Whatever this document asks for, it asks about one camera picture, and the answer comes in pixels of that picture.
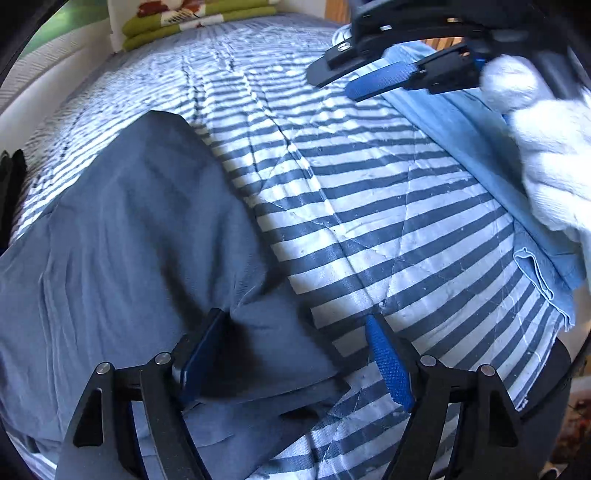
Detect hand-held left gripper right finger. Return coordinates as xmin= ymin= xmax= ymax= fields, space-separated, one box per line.
xmin=364 ymin=314 xmax=539 ymax=480

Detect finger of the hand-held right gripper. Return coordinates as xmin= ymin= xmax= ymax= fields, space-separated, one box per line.
xmin=307 ymin=39 xmax=384 ymax=88
xmin=346 ymin=44 xmax=485 ymax=102

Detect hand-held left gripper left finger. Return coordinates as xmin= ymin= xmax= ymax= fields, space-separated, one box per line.
xmin=55 ymin=308 xmax=227 ymax=480

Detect light blue pants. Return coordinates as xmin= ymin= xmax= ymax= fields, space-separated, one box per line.
xmin=335 ymin=25 xmax=578 ymax=333

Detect grey blue pants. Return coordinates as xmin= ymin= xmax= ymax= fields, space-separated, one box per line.
xmin=0 ymin=110 xmax=352 ymax=478

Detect stack of folded dark pants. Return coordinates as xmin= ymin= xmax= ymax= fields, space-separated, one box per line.
xmin=0 ymin=148 xmax=27 ymax=254

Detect person's right hand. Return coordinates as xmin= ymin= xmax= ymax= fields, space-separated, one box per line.
xmin=480 ymin=54 xmax=591 ymax=241

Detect blue white striped quilt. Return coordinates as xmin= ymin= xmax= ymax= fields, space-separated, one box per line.
xmin=9 ymin=11 xmax=568 ymax=480

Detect green red floral folded blanket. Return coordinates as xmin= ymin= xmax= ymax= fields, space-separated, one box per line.
xmin=121 ymin=0 xmax=280 ymax=51

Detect wooden slatted bed rail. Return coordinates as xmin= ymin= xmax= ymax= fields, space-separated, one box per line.
xmin=325 ymin=0 xmax=467 ymax=52

